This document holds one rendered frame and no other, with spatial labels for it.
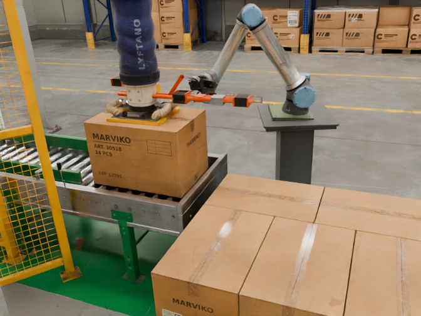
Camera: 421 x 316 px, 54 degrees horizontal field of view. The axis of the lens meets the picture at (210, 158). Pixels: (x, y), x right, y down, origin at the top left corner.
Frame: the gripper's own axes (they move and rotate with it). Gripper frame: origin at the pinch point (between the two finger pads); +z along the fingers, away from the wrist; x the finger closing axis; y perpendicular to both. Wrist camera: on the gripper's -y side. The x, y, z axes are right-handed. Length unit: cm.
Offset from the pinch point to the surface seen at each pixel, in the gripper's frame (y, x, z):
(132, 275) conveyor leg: 29, -103, 49
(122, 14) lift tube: 27, 45, 24
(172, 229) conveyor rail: -3, -64, 50
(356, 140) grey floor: -92, -110, -216
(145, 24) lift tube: 17.3, 39.7, 18.6
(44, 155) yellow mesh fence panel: 67, -24, 57
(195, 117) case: -3.7, -13.1, 10.3
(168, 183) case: 5, -44, 35
